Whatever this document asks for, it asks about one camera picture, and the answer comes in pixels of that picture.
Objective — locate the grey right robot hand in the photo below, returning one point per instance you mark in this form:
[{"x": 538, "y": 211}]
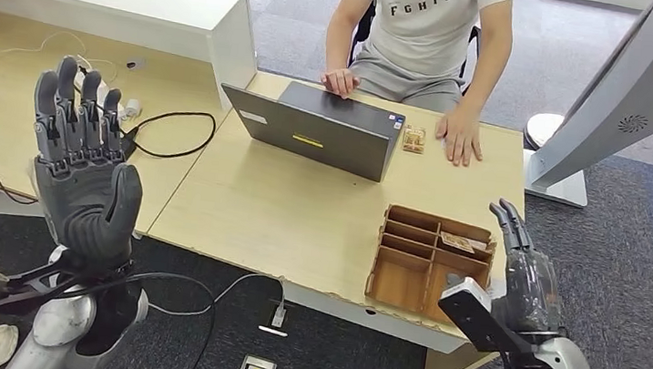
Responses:
[{"x": 531, "y": 289}]

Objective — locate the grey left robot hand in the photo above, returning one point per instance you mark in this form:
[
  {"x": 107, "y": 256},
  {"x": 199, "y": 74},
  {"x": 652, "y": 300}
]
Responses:
[{"x": 82, "y": 200}]

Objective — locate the person's right hand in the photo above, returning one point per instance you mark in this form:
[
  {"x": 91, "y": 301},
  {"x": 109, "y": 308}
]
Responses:
[{"x": 342, "y": 81}]

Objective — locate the person's left hand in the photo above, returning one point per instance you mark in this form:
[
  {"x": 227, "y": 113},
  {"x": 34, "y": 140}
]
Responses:
[{"x": 462, "y": 134}]

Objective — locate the wooden compartment organizer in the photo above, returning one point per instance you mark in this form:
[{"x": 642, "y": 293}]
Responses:
[{"x": 398, "y": 282}]

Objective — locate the person's left forearm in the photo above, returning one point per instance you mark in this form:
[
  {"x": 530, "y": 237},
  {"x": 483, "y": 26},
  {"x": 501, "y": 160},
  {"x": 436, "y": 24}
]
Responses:
[{"x": 486, "y": 78}]

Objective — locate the person's right forearm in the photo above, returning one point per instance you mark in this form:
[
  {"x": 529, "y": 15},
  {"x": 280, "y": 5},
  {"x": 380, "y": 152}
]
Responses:
[{"x": 341, "y": 45}]

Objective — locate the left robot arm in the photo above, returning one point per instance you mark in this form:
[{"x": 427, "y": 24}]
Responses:
[{"x": 60, "y": 319}]

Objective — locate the person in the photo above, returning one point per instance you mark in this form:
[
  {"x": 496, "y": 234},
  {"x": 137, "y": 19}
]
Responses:
[{"x": 421, "y": 29}]

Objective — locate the black office chair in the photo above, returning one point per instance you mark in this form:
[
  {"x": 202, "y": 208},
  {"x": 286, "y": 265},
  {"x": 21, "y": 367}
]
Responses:
[{"x": 361, "y": 35}]

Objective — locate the grey laptop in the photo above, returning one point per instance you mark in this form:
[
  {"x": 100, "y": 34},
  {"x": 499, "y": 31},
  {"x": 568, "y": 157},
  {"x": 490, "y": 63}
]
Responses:
[{"x": 319, "y": 140}]

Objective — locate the white desk foot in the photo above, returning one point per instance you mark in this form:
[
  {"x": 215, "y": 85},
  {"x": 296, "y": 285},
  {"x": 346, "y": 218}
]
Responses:
[{"x": 3, "y": 205}]

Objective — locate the white plug adapter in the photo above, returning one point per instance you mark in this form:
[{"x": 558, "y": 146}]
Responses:
[{"x": 133, "y": 108}]

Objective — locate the white power strip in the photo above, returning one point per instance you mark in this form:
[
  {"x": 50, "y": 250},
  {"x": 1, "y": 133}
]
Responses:
[{"x": 77, "y": 77}]

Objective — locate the white kiosk screen stand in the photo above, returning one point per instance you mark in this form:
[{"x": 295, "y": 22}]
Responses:
[{"x": 614, "y": 98}]

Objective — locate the white desk riser shelf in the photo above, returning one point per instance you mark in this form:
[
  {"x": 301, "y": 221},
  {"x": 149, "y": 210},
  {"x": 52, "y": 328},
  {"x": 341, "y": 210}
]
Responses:
[{"x": 138, "y": 11}]

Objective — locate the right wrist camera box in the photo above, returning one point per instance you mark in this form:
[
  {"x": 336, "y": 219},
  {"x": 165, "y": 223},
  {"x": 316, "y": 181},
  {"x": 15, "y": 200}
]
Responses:
[{"x": 476, "y": 320}]

